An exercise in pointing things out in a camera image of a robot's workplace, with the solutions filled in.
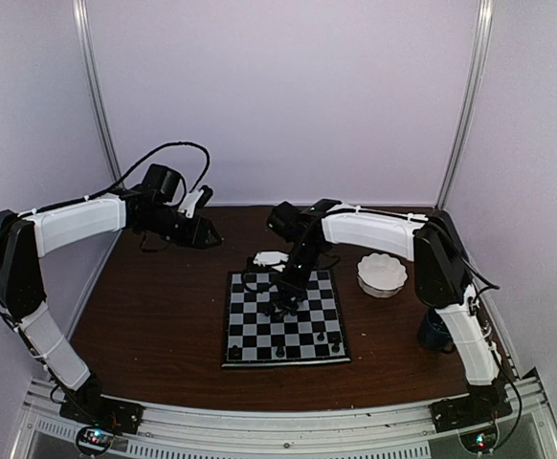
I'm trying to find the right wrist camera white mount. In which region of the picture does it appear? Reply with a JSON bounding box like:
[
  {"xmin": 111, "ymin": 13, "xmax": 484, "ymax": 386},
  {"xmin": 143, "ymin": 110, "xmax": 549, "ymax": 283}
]
[{"xmin": 247, "ymin": 251, "xmax": 289, "ymax": 273}]

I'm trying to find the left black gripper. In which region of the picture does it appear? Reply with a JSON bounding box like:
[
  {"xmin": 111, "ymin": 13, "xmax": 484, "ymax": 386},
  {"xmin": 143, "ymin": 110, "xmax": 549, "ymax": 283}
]
[{"xmin": 141, "ymin": 205, "xmax": 222, "ymax": 250}]

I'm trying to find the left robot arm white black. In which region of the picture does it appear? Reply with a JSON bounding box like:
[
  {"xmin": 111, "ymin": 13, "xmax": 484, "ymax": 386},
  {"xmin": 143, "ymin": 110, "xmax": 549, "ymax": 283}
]
[{"xmin": 0, "ymin": 164, "xmax": 222, "ymax": 425}]

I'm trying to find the black grey chessboard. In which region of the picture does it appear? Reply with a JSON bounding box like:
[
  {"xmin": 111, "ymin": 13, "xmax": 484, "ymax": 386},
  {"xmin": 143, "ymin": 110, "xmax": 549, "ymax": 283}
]
[{"xmin": 221, "ymin": 270, "xmax": 351, "ymax": 369}]

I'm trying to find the aluminium front rail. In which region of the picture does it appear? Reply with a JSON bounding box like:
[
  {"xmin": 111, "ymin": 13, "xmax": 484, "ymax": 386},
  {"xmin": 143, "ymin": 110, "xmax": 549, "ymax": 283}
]
[{"xmin": 6, "ymin": 377, "xmax": 557, "ymax": 458}]

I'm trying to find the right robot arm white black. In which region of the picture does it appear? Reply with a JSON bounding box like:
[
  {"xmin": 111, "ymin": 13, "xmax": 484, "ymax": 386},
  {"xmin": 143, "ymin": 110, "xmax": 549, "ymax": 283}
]
[{"xmin": 266, "ymin": 199, "xmax": 505, "ymax": 423}]

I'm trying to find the aluminium frame post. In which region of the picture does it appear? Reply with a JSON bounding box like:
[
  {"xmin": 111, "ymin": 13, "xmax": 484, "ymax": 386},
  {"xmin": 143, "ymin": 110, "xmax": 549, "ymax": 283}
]
[
  {"xmin": 434, "ymin": 0, "xmax": 495, "ymax": 208},
  {"xmin": 72, "ymin": 0, "xmax": 121, "ymax": 180}
]

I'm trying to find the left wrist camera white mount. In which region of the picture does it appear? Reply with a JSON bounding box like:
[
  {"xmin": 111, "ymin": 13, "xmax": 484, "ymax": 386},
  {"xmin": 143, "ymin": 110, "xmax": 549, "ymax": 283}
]
[{"xmin": 178, "ymin": 186, "xmax": 213, "ymax": 219}]

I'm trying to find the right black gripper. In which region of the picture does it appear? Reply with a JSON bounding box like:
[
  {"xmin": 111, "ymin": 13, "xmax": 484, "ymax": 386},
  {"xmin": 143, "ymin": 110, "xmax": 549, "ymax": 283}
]
[{"xmin": 278, "ymin": 240, "xmax": 324, "ymax": 299}]

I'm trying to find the pile of black chess pieces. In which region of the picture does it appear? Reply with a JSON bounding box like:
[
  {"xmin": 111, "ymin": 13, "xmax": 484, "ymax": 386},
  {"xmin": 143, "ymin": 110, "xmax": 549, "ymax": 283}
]
[{"xmin": 261, "ymin": 295, "xmax": 300, "ymax": 320}]

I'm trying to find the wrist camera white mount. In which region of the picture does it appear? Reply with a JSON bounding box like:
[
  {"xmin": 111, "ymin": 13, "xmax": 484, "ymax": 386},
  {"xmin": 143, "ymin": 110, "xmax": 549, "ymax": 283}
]
[
  {"xmin": 247, "ymin": 251, "xmax": 289, "ymax": 273},
  {"xmin": 178, "ymin": 186, "xmax": 213, "ymax": 219}
]

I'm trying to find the white scalloped bowl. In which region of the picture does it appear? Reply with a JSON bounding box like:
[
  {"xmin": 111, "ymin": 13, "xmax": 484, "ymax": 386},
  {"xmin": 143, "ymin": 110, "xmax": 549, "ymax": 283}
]
[{"xmin": 357, "ymin": 253, "xmax": 408, "ymax": 298}]

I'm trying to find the black chess king piece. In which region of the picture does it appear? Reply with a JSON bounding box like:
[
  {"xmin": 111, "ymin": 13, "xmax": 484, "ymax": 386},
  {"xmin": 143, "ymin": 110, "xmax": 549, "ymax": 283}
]
[{"xmin": 276, "ymin": 343, "xmax": 285, "ymax": 359}]

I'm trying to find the dark blue mug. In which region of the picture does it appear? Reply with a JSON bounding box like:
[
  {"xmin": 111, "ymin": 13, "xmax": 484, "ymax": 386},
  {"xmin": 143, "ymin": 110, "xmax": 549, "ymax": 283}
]
[{"xmin": 417, "ymin": 309, "xmax": 456, "ymax": 354}]

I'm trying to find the left aluminium frame post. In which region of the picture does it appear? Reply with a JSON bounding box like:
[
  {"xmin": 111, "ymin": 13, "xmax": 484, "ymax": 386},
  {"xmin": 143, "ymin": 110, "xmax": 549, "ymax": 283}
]
[{"xmin": 72, "ymin": 0, "xmax": 121, "ymax": 180}]

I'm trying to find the right aluminium frame post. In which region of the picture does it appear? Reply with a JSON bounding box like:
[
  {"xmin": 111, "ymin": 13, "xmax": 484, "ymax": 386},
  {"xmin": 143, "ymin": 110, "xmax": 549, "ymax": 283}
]
[{"xmin": 434, "ymin": 0, "xmax": 495, "ymax": 208}]

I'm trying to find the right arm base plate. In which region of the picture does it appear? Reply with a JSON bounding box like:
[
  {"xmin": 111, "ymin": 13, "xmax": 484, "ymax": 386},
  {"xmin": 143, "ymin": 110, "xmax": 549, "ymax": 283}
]
[{"xmin": 430, "ymin": 394, "xmax": 513, "ymax": 433}]

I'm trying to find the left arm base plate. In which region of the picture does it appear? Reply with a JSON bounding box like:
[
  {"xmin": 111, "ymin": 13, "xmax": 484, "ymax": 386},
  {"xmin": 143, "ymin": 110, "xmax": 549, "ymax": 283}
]
[{"xmin": 59, "ymin": 397, "xmax": 144, "ymax": 434}]

